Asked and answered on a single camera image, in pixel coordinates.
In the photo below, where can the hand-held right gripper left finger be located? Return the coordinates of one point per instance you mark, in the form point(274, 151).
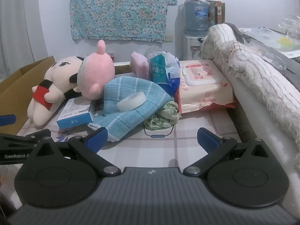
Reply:
point(98, 138)

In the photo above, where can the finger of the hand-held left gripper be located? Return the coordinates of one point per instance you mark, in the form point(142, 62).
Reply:
point(7, 120)
point(38, 134)

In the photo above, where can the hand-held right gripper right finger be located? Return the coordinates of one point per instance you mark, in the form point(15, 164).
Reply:
point(207, 139)

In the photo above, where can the brown cardboard box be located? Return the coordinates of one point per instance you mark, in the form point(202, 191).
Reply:
point(14, 91)

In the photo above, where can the blue and white mask box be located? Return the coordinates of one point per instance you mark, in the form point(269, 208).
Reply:
point(75, 112)

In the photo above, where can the white tape roll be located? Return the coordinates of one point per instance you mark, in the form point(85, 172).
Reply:
point(133, 106)

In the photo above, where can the green scrunchie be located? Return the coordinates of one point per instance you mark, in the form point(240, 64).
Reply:
point(164, 114)

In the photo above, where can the light blue checked towel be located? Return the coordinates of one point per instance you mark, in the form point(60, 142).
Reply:
point(131, 88)

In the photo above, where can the pink round plush toy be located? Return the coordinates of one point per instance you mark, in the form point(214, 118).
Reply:
point(96, 70)

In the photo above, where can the pink sponge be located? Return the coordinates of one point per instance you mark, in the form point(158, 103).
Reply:
point(139, 65)

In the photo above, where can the blue and white tissue packet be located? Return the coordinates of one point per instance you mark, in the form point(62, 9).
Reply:
point(159, 70)

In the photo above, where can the checked tablecloth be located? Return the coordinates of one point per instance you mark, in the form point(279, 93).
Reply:
point(187, 124)

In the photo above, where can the pink wet wipes pack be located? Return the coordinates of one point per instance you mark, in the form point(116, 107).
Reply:
point(206, 93)

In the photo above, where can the white padded armrest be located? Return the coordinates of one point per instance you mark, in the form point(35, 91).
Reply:
point(257, 131)

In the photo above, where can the black-haired plush doll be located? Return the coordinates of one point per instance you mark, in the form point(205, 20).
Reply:
point(58, 70)

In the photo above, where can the white fluffy rolled blanket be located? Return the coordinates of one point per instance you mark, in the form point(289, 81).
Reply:
point(257, 75)

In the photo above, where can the white curtain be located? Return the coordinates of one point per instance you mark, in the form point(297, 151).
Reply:
point(18, 28)

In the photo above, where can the white water dispenser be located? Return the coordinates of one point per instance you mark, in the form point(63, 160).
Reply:
point(191, 48)

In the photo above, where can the clear plastic bags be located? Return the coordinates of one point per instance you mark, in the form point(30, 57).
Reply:
point(269, 37)

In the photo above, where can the blue water jug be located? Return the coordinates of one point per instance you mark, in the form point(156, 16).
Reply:
point(196, 18)

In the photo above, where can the patterned carton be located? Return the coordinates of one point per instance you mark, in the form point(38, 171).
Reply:
point(218, 11)

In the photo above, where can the blue floral cloth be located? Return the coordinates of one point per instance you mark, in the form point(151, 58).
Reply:
point(117, 9)

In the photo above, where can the white wall socket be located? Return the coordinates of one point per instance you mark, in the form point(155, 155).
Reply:
point(169, 38)

